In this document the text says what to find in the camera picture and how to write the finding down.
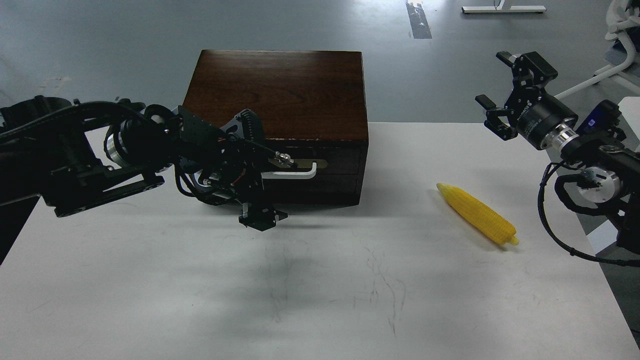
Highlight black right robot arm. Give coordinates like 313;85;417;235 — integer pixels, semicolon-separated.
475;51;640;268

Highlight dark wooden drawer cabinet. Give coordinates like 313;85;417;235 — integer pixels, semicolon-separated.
182;50;369;206

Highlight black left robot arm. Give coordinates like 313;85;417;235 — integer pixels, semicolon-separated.
0;95;295;259

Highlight wooden drawer with white handle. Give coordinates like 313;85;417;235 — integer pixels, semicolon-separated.
268;146;361;174

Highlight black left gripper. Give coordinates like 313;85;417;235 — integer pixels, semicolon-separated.
195;109;289;231

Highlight yellow corn cob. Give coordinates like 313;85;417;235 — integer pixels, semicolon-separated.
436;182;520;246

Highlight white office chair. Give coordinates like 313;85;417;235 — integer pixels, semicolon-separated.
555;0;640;100

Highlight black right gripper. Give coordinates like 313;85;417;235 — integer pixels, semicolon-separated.
475;51;578;151

